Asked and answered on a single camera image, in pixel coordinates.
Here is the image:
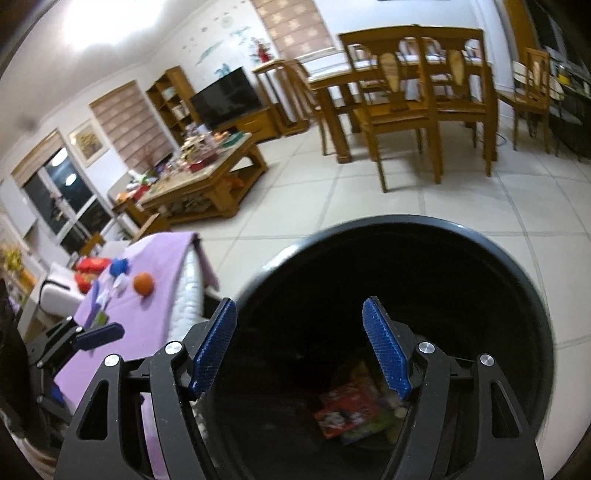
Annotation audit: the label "short raised roman blind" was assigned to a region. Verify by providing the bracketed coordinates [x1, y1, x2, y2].
[10, 131, 63, 185]

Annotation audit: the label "red patterned pillow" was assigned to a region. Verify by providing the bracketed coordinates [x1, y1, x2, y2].
[76, 257, 112, 273]
[75, 272, 105, 292]

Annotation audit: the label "green snack packet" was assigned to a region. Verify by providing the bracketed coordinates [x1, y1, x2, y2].
[342, 397, 402, 446]

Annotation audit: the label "pole stand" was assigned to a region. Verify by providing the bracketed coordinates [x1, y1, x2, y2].
[48, 191, 70, 232]

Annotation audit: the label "white quilted pad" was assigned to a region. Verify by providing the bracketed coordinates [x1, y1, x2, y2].
[166, 244, 213, 342]

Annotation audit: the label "red printed snack packet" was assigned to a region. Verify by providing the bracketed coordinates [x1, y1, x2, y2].
[314, 376, 384, 439]

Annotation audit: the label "wooden bookshelf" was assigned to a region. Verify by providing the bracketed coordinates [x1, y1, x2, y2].
[146, 66, 199, 148]

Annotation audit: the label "wooden armchair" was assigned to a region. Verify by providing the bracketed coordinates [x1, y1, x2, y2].
[108, 168, 160, 217]

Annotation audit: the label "tall wooden plant stand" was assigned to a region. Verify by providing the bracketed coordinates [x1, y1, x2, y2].
[252, 59, 311, 138]

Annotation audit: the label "dark window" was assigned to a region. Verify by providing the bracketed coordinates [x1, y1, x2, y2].
[21, 148, 116, 254]

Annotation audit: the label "wall decal mural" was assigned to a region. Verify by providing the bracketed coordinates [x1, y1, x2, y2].
[182, 16, 259, 77]

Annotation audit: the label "wooden dining chair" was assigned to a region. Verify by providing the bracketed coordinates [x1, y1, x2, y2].
[416, 25, 499, 177]
[338, 28, 441, 193]
[281, 60, 352, 155]
[496, 46, 555, 153]

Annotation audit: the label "white shelf unit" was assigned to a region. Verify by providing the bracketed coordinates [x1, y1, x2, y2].
[14, 272, 51, 342]

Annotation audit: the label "purple tablecloth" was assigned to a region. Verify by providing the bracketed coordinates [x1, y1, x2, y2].
[51, 231, 220, 480]

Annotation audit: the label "dark cabinet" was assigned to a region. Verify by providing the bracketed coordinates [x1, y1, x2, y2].
[526, 0, 591, 160]

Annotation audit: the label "wooden sofa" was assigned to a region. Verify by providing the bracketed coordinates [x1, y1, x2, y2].
[37, 212, 171, 315]

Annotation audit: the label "yellow flowers in vase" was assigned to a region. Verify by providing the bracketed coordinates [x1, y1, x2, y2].
[2, 247, 28, 278]

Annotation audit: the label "long patterned roman blind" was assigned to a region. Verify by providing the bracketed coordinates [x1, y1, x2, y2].
[89, 79, 174, 172]
[252, 0, 335, 60]

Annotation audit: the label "black trash bin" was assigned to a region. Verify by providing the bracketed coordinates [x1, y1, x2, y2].
[203, 215, 555, 480]

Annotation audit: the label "black television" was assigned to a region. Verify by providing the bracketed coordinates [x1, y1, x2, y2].
[189, 67, 265, 131]

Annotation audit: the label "wooden model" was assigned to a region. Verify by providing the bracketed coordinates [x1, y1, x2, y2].
[180, 134, 218, 155]

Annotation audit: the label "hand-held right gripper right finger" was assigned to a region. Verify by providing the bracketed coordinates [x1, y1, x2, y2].
[361, 296, 546, 480]

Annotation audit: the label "large round ceiling lamp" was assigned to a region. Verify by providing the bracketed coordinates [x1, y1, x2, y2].
[28, 0, 139, 61]

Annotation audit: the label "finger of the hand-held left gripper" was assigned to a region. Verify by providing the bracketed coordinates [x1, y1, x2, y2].
[25, 318, 86, 370]
[74, 322, 126, 352]

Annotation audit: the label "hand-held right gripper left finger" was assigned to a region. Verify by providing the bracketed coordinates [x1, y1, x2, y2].
[55, 298, 238, 480]

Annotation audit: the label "wooden dining table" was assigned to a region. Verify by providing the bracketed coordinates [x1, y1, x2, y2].
[305, 51, 485, 164]

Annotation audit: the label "wooden coffee table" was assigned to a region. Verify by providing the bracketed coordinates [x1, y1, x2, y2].
[141, 134, 269, 227]

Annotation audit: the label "framed sunflower painting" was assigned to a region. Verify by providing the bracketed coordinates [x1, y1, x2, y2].
[68, 119, 109, 164]

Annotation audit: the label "wooden television stand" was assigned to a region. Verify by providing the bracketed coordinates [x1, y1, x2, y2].
[212, 107, 282, 141]

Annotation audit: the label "white cushion black trim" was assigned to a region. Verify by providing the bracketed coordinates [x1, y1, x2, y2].
[39, 263, 86, 305]

